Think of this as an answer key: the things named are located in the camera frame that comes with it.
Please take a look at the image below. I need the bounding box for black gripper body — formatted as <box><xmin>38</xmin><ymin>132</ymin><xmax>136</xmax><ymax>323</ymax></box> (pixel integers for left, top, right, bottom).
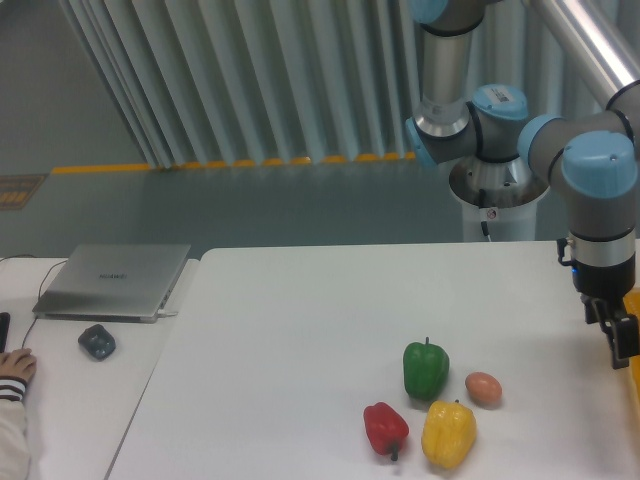
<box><xmin>556</xmin><ymin>237</ymin><xmax>636</xmax><ymax>301</ymax></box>

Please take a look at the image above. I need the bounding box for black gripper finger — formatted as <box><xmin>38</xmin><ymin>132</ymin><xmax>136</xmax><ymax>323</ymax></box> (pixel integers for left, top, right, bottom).
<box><xmin>599</xmin><ymin>300</ymin><xmax>639</xmax><ymax>369</ymax></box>
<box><xmin>581</xmin><ymin>294</ymin><xmax>603</xmax><ymax>325</ymax></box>

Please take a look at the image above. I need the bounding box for red bell pepper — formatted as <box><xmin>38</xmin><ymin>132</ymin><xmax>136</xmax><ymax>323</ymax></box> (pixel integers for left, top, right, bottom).
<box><xmin>363</xmin><ymin>402</ymin><xmax>410</xmax><ymax>461</ymax></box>

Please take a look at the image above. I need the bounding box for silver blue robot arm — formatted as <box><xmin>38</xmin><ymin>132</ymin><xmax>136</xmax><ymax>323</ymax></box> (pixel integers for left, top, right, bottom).
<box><xmin>406</xmin><ymin>1</ymin><xmax>639</xmax><ymax>369</ymax></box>

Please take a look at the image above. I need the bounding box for yellow basket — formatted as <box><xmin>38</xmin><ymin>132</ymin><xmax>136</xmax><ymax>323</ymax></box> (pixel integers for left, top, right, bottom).
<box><xmin>621</xmin><ymin>287</ymin><xmax>640</xmax><ymax>426</ymax></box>

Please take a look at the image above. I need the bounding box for person's hand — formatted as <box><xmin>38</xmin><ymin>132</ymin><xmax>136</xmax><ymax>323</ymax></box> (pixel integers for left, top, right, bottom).
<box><xmin>0</xmin><ymin>348</ymin><xmax>37</xmax><ymax>385</ymax></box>

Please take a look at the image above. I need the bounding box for brown egg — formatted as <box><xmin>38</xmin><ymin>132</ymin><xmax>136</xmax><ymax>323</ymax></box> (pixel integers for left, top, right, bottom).
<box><xmin>465</xmin><ymin>372</ymin><xmax>503</xmax><ymax>404</ymax></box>

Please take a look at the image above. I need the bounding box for green bell pepper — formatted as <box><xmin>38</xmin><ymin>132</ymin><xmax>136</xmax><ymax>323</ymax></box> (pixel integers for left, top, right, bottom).
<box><xmin>402</xmin><ymin>338</ymin><xmax>450</xmax><ymax>402</ymax></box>

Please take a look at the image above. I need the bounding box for yellow bell pepper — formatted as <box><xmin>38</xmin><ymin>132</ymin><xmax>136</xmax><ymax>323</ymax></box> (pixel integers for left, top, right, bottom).
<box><xmin>421</xmin><ymin>400</ymin><xmax>477</xmax><ymax>469</ymax></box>

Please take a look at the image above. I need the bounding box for silver laptop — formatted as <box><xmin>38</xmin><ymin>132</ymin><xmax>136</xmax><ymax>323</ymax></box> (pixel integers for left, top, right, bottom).
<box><xmin>33</xmin><ymin>244</ymin><xmax>190</xmax><ymax>323</ymax></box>

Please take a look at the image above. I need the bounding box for dark earbuds case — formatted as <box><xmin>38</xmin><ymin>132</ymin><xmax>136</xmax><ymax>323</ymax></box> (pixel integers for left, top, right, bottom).
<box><xmin>78</xmin><ymin>324</ymin><xmax>117</xmax><ymax>361</ymax></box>

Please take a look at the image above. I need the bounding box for black keyboard edge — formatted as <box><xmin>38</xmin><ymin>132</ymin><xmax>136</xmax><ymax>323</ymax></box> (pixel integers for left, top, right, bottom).
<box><xmin>0</xmin><ymin>312</ymin><xmax>11</xmax><ymax>353</ymax></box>

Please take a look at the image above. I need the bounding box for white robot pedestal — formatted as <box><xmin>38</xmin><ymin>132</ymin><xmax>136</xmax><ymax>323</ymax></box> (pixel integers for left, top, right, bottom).
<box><xmin>449</xmin><ymin>156</ymin><xmax>548</xmax><ymax>242</ymax></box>

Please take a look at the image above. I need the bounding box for black mouse cable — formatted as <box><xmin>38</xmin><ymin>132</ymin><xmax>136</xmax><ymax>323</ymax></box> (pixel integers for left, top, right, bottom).
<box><xmin>0</xmin><ymin>254</ymin><xmax>69</xmax><ymax>351</ymax></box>

